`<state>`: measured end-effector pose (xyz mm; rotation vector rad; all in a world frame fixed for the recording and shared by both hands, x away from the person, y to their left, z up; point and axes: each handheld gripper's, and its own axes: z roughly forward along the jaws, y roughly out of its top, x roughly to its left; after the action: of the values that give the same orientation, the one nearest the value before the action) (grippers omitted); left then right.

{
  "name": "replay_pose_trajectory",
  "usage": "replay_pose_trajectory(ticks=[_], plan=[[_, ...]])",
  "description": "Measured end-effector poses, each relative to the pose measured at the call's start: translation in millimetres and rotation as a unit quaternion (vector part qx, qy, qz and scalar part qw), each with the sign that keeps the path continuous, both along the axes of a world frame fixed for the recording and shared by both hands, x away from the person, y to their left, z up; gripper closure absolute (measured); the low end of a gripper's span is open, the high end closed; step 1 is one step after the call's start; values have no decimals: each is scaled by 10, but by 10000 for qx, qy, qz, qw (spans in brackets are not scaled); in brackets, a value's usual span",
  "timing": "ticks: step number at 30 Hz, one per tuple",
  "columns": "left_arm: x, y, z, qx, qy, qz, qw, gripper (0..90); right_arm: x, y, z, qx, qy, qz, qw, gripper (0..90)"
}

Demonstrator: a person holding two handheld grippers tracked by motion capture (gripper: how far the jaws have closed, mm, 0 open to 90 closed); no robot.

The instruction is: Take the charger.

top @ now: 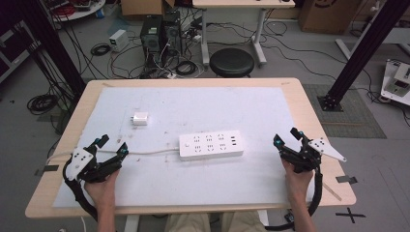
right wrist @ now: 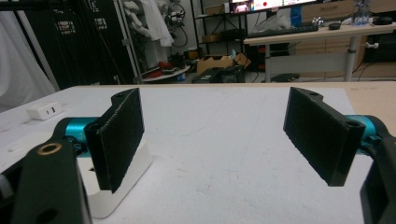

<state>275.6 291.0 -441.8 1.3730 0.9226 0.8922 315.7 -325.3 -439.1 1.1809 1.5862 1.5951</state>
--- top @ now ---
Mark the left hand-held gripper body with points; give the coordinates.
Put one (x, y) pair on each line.
(84, 167)

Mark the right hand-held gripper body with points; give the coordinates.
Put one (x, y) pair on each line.
(304, 159)

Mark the white charger adapter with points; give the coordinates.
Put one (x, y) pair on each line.
(140, 118)

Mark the white power strip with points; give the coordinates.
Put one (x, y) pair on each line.
(211, 145)

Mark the person's right hand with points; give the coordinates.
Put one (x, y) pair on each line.
(296, 182)

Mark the person's left hand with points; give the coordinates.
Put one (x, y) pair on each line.
(103, 190)

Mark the black tape piece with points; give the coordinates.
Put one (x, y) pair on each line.
(346, 179)
(48, 168)

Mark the thin wooden strip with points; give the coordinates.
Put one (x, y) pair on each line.
(332, 191)

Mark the grey floor mat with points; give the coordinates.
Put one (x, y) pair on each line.
(354, 119)

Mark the white table leg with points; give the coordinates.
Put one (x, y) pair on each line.
(263, 217)
(131, 224)

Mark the black tape cross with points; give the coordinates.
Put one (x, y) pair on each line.
(350, 215)

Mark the white table mat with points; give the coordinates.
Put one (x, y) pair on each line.
(199, 183)

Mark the person's right leg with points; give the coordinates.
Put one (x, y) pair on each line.
(241, 222)

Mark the person's leg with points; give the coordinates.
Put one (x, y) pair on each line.
(241, 222)
(188, 223)

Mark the black round stool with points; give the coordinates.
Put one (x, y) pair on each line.
(231, 62)

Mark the person's left leg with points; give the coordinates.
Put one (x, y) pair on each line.
(188, 223)

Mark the white power supply box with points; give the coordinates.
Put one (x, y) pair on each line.
(118, 40)

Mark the white device board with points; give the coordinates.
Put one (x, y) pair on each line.
(396, 82)

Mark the black computer tower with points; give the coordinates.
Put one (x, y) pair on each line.
(172, 32)
(151, 38)

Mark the grey metal rack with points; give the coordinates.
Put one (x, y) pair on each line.
(13, 64)

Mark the large cardboard box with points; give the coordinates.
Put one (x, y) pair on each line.
(328, 14)

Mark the round white table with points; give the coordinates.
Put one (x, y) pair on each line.
(90, 9)

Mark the white-legged wooden desk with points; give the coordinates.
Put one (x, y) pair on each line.
(245, 3)

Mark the black metal stand post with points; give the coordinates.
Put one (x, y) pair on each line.
(51, 42)
(364, 48)

